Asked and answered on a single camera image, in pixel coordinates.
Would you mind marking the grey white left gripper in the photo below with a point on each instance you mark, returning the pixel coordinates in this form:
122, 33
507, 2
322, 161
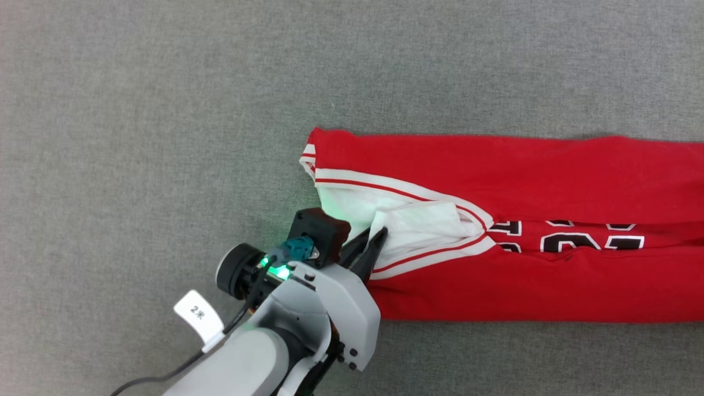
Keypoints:
341, 308

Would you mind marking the red Bulls basketball jersey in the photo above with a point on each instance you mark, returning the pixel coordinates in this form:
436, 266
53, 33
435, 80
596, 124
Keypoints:
522, 165

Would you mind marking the grey fabric sofa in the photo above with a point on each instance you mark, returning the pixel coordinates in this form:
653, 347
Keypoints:
165, 137

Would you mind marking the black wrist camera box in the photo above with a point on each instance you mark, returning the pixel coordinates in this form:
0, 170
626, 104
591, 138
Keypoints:
322, 234

